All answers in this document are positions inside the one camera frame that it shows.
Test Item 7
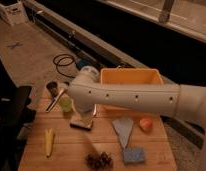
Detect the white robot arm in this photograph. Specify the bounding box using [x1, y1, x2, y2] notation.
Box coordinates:
[68, 66, 206, 171]

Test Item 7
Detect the green plastic cup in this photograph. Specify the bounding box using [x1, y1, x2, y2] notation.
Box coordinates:
[59, 97, 72, 112]

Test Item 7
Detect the dark metal cup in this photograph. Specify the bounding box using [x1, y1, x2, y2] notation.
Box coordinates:
[46, 81, 58, 97]

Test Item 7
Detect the metal spoon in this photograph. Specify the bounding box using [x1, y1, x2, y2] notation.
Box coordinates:
[93, 105, 97, 117]

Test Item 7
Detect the blue folded cloth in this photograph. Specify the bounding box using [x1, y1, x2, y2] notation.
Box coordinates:
[112, 117, 134, 148]

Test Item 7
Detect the yellow corn toy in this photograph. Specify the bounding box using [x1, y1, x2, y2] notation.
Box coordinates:
[45, 129, 54, 158]

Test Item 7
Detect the yellow plastic bin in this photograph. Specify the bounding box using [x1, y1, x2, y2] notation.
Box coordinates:
[99, 67, 165, 118]

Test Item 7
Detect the purple grape bunch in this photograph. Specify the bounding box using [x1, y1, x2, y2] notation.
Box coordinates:
[85, 152, 113, 171]

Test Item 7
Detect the blue black power device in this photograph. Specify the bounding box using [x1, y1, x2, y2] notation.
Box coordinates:
[76, 59, 91, 70]

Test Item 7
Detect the blue sponge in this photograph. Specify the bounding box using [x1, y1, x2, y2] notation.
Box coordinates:
[123, 147, 145, 164]

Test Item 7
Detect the orange peach toy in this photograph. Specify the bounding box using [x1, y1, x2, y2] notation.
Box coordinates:
[139, 117, 153, 132]

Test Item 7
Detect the black chair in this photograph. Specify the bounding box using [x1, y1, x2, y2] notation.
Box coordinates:
[0, 86, 36, 171]

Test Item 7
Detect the white cardboard box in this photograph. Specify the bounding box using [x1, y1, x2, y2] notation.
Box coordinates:
[0, 0, 28, 26]

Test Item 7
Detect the black handled spatula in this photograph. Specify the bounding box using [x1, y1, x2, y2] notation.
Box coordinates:
[46, 82, 68, 113]

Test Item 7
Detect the black coiled cable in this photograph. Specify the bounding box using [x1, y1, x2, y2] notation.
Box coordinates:
[52, 53, 84, 81]

